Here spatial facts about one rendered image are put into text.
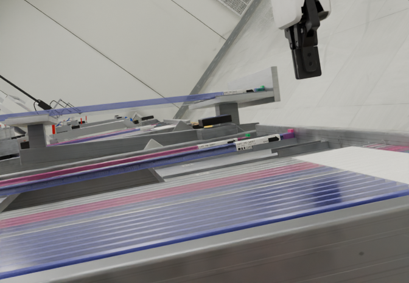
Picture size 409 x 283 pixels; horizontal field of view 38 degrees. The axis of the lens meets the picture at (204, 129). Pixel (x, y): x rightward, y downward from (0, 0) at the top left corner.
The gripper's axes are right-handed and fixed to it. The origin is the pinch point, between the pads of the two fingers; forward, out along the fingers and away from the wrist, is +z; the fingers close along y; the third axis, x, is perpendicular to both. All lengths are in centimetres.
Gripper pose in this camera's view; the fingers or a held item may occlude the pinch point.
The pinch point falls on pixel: (306, 62)
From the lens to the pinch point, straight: 80.0
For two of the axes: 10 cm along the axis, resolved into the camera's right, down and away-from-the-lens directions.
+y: -1.7, -0.2, 9.8
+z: 1.6, 9.9, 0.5
